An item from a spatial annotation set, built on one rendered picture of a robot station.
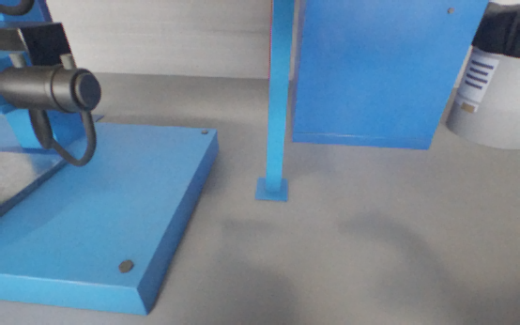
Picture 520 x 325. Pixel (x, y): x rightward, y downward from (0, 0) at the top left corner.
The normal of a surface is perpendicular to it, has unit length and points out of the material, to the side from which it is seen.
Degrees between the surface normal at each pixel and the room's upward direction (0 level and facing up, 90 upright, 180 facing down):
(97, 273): 0
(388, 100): 90
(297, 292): 0
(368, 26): 90
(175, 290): 0
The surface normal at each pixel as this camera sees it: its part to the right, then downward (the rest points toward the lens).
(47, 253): 0.02, -0.84
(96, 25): -0.09, 0.54
